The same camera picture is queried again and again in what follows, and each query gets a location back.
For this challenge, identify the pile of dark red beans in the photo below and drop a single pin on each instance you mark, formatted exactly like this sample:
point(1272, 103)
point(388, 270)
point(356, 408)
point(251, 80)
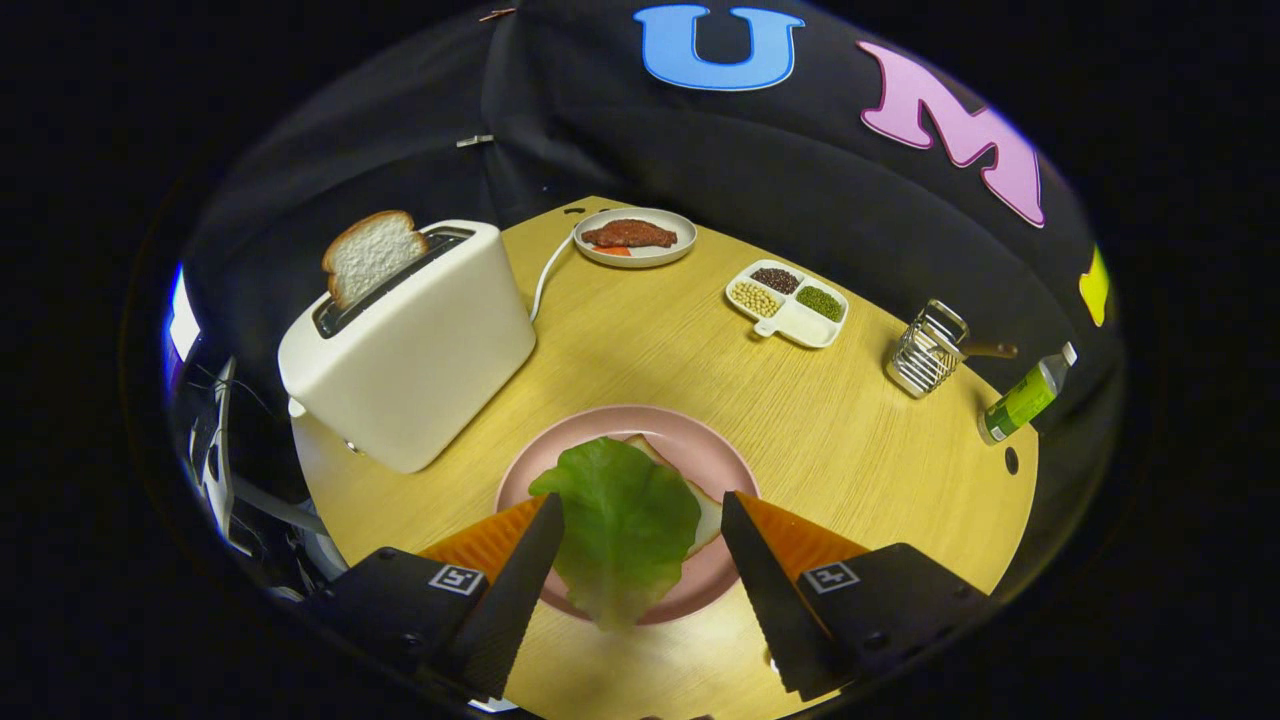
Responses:
point(775, 280)

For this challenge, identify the white divided tray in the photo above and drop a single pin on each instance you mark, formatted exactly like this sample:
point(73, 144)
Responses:
point(800, 325)

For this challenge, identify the white bread slice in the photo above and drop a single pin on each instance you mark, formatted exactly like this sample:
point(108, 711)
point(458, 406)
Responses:
point(708, 522)

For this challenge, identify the white toaster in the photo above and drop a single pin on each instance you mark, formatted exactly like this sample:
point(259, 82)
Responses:
point(420, 360)

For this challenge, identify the green lettuce leaf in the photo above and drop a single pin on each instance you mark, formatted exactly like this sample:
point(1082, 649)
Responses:
point(620, 530)

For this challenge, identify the black backdrop cloth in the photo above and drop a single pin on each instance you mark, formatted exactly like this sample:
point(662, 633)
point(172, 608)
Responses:
point(700, 150)

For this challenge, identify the silver clip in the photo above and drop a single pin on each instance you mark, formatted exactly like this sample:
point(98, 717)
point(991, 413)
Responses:
point(475, 140)

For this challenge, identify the pink plate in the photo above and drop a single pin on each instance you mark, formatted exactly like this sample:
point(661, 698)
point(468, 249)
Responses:
point(690, 440)

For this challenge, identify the round white plate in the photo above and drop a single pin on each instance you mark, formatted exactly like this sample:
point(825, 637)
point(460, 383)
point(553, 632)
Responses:
point(660, 255)

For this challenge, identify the brown meat slice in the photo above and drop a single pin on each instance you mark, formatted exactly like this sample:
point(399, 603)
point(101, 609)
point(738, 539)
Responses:
point(630, 234)

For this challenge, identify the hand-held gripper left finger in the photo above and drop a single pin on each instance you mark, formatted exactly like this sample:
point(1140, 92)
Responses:
point(515, 600)

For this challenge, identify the pile of yellow soybeans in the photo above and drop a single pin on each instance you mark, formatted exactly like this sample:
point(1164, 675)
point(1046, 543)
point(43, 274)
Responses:
point(756, 299)

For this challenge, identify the pile of green beans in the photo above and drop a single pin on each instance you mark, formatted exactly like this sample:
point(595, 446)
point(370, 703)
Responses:
point(819, 303)

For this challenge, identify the green drink bottle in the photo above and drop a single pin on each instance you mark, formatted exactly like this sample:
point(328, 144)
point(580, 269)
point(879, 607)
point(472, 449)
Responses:
point(1020, 400)

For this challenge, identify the white device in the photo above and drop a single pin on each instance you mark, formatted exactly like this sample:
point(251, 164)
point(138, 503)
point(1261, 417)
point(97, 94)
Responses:
point(222, 470)

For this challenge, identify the pink clip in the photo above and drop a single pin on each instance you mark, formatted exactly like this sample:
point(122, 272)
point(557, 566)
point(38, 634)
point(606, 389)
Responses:
point(497, 13)

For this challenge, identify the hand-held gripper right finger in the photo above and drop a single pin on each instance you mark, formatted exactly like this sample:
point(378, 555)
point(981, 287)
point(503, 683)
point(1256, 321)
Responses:
point(770, 600)

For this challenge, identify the computer monitor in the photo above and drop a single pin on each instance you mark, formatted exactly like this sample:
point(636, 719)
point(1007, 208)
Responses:
point(183, 325)

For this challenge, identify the toasted bread slice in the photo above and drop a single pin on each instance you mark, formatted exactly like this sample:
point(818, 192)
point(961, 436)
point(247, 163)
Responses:
point(370, 255)

